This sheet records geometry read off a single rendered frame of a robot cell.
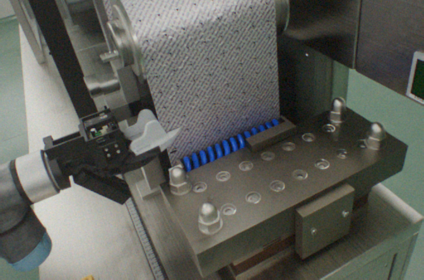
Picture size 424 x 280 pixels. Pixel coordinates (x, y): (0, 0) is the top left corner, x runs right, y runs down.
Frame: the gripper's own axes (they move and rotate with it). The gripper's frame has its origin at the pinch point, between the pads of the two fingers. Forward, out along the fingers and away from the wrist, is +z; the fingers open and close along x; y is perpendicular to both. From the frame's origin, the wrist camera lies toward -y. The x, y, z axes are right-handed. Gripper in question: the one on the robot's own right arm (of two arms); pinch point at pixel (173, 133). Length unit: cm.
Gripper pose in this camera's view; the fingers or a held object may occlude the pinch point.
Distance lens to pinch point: 63.7
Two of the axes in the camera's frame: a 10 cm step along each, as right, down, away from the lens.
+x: -4.3, -4.8, 7.6
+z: 8.9, -3.6, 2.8
